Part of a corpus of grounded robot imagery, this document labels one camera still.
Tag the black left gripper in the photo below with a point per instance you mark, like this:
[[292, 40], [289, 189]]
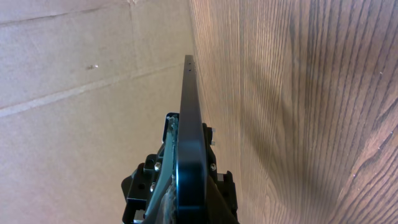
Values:
[[151, 190]]

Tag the blue Galaxy smartphone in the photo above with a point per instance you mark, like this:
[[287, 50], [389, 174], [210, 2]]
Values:
[[191, 171]]

